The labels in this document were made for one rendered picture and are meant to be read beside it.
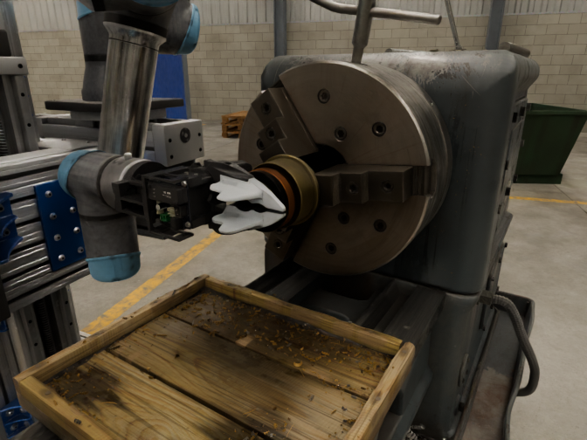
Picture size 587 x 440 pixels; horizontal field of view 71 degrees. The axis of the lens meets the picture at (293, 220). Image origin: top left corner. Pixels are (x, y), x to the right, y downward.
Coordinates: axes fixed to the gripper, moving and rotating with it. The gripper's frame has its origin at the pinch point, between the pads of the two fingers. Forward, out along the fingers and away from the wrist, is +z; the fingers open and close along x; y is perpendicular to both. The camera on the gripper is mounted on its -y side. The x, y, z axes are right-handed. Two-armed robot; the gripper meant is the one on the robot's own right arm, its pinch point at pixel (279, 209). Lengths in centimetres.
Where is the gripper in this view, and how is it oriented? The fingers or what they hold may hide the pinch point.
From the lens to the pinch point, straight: 46.2
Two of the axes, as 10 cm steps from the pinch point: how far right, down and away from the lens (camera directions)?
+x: 0.0, -9.4, -3.3
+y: -5.4, 2.8, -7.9
